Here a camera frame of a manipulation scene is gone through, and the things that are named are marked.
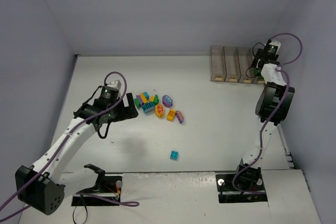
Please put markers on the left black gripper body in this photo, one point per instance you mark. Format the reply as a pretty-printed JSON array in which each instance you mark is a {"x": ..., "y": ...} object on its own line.
[{"x": 124, "y": 109}]

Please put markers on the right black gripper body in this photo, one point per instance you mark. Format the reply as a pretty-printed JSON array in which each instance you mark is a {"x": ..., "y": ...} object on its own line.
[{"x": 256, "y": 64}]

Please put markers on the green lego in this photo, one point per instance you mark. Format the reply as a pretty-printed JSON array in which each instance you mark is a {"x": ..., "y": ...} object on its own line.
[
  {"x": 137, "y": 103},
  {"x": 154, "y": 99}
]

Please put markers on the orange oval lego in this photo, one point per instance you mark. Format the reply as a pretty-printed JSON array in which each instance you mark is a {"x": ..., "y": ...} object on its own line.
[{"x": 159, "y": 110}]

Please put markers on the purple oval paw lego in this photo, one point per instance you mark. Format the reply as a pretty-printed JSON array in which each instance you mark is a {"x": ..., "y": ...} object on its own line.
[{"x": 167, "y": 101}]

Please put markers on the yellow square lego brick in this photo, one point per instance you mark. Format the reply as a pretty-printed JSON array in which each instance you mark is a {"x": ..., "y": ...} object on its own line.
[{"x": 171, "y": 114}]

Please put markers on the purple long lego brick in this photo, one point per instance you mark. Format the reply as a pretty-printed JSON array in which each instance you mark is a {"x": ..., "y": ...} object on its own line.
[{"x": 179, "y": 116}]

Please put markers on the cyan square lego brick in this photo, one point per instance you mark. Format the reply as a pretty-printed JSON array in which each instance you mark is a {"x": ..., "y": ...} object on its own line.
[{"x": 174, "y": 155}]

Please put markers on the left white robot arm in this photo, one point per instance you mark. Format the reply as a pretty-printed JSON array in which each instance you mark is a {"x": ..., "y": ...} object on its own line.
[{"x": 43, "y": 185}]

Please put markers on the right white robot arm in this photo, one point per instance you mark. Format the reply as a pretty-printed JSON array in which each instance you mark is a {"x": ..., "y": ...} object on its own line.
[{"x": 272, "y": 108}]

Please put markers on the purple slanted lego in pile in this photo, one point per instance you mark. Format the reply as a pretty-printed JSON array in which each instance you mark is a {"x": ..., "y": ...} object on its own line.
[{"x": 140, "y": 100}]

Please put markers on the yellow cyan lego top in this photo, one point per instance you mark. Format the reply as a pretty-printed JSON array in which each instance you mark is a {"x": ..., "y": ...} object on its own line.
[{"x": 145, "y": 95}]

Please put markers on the clear bin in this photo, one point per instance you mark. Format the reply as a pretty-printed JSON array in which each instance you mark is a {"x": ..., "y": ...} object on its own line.
[
  {"x": 232, "y": 64},
  {"x": 245, "y": 62},
  {"x": 260, "y": 80},
  {"x": 218, "y": 69}
]

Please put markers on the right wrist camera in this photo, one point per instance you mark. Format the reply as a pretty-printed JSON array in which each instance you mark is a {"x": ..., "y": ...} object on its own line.
[{"x": 272, "y": 47}]

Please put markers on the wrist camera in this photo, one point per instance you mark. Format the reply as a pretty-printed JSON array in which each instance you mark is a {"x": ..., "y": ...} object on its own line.
[
  {"x": 115, "y": 86},
  {"x": 272, "y": 47}
]

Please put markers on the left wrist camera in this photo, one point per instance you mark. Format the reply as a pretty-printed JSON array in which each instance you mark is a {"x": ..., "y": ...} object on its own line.
[{"x": 115, "y": 86}]

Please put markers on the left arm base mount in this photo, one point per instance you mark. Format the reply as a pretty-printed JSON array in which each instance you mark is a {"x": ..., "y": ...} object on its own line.
[{"x": 110, "y": 189}]

